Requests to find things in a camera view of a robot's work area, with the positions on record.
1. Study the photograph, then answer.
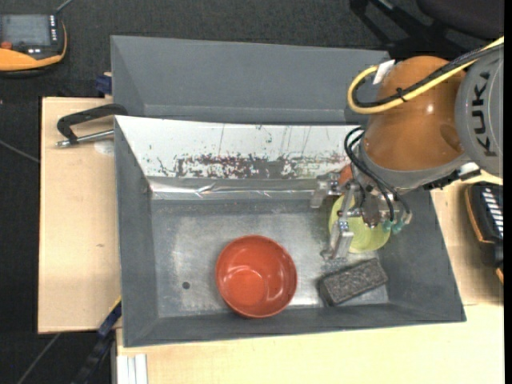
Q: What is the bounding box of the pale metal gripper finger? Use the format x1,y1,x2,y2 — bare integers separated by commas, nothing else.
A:
321,217,356,261
310,173,343,210

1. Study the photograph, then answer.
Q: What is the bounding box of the yellow-green cup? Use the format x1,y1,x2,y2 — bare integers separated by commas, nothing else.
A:
327,193,393,254

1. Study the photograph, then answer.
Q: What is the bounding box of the dark grey flat block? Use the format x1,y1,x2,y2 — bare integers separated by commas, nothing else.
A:
318,257,390,307

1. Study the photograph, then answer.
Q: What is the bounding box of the red bowl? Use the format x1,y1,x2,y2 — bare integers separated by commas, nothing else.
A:
214,234,298,320

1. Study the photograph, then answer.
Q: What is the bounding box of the grey metal bin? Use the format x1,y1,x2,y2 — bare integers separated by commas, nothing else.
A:
110,34,467,348

